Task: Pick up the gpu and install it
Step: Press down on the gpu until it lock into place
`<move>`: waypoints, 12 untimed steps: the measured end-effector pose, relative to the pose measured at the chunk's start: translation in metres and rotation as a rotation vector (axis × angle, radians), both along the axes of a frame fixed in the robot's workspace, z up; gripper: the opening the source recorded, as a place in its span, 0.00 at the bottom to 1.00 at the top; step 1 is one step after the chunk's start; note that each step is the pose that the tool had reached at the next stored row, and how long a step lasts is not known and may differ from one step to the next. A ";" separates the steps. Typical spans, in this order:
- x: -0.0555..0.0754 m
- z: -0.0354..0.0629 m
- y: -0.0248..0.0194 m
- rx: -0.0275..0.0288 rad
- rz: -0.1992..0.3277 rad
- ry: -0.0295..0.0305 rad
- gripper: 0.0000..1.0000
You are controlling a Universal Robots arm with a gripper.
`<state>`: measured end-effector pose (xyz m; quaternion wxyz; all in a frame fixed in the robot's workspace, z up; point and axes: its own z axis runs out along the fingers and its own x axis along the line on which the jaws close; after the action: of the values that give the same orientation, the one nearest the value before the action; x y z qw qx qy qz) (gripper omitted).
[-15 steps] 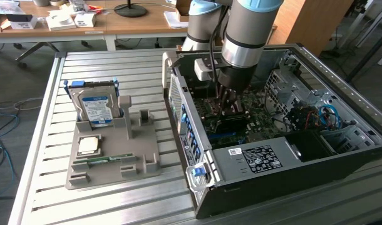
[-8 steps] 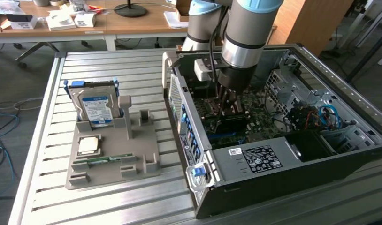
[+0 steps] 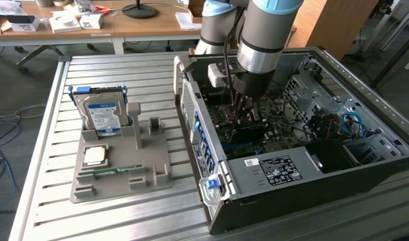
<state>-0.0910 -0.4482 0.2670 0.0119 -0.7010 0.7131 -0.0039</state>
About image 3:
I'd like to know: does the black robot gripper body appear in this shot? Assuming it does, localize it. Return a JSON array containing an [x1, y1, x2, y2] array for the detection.
[[231, 70, 276, 101]]

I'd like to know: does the black graphics card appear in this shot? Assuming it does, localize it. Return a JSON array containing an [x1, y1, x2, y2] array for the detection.
[[230, 122, 264, 146]]

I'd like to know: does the green motherboard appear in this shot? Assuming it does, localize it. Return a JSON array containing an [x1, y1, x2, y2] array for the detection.
[[205, 91, 312, 160]]

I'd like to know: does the blue expansion slot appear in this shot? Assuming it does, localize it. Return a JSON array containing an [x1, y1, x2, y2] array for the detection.
[[223, 142, 255, 150]]

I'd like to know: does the perforated metal drive cage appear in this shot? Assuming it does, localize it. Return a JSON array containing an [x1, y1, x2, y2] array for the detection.
[[283, 74, 327, 129]]

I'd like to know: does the gray power supply unit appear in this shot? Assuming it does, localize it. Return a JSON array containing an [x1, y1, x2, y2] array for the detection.
[[224, 147, 322, 199]]

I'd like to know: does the white paper booklet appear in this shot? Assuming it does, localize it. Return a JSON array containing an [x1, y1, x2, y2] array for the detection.
[[175, 12, 201, 31]]

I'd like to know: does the blue case release latch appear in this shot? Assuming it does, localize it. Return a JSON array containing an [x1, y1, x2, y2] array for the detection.
[[203, 179, 222, 191]]

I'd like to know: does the brown cardboard box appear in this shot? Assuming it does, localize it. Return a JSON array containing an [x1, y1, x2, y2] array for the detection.
[[185, 0, 208, 18]]

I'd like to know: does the black open PC case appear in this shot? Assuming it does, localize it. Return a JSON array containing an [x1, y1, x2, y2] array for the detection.
[[172, 46, 409, 235]]

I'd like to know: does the gray parts rack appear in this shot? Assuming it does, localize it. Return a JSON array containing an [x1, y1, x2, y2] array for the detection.
[[69, 101, 173, 204]]

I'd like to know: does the gray metal disk bay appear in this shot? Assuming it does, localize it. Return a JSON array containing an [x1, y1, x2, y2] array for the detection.
[[340, 134, 403, 166]]

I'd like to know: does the hard disk in blue carrier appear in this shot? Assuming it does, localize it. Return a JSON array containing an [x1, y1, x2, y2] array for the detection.
[[66, 84, 128, 137]]

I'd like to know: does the black round lamp base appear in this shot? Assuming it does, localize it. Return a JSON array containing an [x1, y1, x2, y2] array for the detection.
[[121, 0, 157, 20]]

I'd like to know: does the loose green RAM stick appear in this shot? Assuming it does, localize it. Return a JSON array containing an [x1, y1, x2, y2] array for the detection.
[[77, 164, 143, 176]]

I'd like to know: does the silver CPU chip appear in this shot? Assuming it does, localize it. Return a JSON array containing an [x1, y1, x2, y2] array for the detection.
[[83, 147, 108, 166]]

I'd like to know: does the red orange packet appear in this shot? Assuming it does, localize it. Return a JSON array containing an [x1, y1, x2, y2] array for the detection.
[[95, 5, 115, 15]]

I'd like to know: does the white labelled box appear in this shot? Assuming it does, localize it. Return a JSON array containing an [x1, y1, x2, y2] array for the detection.
[[78, 14, 104, 30]]

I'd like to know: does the white box with round roll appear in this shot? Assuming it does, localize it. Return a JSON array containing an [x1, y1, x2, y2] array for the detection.
[[49, 11, 83, 34]]

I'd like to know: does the gray desk leg with caster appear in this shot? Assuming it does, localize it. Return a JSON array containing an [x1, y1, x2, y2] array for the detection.
[[16, 44, 64, 74]]

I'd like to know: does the wooden desk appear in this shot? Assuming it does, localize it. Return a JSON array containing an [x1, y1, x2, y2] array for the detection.
[[0, 0, 298, 55]]

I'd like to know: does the white box with black top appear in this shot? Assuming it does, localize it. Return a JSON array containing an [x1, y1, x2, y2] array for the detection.
[[5, 15, 41, 32]]

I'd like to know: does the clear plastic bag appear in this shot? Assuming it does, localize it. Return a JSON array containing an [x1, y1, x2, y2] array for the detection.
[[0, 0, 28, 20]]

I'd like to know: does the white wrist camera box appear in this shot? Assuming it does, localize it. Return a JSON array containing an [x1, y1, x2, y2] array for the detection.
[[207, 64, 234, 88]]

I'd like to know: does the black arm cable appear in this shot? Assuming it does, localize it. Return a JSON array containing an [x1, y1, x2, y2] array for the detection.
[[223, 7, 248, 90]]

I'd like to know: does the black wire bundle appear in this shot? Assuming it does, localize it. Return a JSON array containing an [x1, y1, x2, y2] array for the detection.
[[291, 114, 328, 141]]

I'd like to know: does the red orange wire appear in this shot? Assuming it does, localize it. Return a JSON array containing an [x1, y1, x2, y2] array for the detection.
[[327, 117, 342, 138]]

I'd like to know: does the blue data wire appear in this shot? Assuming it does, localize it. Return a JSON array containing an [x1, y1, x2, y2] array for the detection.
[[338, 112, 366, 140]]

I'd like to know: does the dark metal post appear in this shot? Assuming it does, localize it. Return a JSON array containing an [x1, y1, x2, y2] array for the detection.
[[371, 22, 409, 88]]

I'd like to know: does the white floor cable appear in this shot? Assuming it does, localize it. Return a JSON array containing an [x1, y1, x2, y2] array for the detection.
[[0, 104, 46, 118]]

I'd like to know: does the blue floor cable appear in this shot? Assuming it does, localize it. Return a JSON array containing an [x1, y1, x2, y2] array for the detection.
[[0, 114, 22, 214]]

